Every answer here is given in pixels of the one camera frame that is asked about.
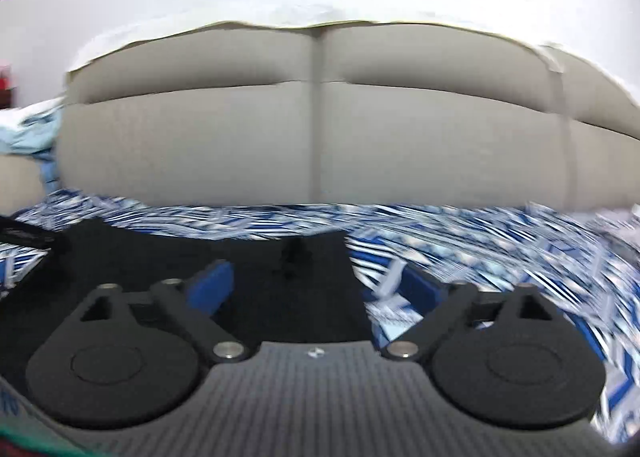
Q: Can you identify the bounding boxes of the beige sofa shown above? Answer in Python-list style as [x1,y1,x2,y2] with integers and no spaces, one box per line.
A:
[0,20,640,218]

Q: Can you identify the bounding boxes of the light blue cloth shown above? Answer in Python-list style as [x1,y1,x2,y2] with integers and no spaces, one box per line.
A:
[1,96,64,194]

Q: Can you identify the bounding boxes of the blue white patterned sheet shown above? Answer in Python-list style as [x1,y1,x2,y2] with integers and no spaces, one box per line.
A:
[16,191,639,443]

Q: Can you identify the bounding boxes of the black pants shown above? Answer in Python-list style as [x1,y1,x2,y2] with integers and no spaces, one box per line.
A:
[1,220,372,392]

